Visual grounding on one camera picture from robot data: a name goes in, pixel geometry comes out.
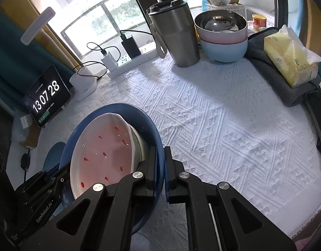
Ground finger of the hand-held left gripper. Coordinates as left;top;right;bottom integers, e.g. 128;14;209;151
47;167;71;187

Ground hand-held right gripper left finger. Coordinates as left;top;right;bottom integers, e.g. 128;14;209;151
19;146;159;251

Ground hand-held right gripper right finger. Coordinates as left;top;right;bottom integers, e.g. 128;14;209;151
164;146;297;251

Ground blue ribbed plate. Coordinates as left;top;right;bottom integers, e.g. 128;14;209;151
42;141;67;173

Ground cream yellow bowl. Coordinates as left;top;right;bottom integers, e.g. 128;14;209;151
128;125;151;163

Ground pink watermelon pattern bowl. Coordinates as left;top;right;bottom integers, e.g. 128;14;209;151
70;113;141;200

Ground large dark blue bowl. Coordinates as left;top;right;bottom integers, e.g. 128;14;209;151
58;103;165;237

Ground black round object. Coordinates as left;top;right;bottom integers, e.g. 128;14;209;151
20;153;30;171

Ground cardboard box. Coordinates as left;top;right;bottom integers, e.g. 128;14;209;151
19;125;41;149

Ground clear plastic bag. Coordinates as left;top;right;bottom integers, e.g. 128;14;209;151
11;109;28;142

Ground small white box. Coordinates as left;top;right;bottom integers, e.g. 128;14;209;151
19;115;33;130

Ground tablet clock display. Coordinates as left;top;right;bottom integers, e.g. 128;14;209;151
23;64;71;128

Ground white round device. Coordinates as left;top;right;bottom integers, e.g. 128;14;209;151
69;66;100;102

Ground white power strip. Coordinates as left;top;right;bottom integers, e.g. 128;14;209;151
107;48;161;79

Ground teal curtain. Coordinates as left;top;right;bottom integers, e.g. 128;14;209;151
0;13;72;116

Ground black charger plug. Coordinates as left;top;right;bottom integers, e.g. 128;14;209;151
121;35;141;58

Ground stainless steel tumbler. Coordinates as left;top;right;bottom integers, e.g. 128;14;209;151
146;0;201;68

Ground light blue bowl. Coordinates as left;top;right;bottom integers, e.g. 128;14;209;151
200;36;249;63

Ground grey towel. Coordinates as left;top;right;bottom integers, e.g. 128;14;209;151
245;27;321;108

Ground pink steel-lined bowl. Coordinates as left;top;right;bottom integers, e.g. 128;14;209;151
193;10;249;44

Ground yellow curtain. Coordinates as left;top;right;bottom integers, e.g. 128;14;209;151
0;0;83;69
305;0;321;56

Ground yellow tissue pack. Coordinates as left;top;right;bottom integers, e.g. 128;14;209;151
263;24;321;88

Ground red can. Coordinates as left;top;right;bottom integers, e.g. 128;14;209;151
251;14;268;31

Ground white plastic basket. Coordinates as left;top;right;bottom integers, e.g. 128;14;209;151
205;3;246;19

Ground white appliance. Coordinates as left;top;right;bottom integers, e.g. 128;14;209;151
245;5;276;22

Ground black charging cable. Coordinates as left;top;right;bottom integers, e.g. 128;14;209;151
72;41;122;81
120;29;154;39

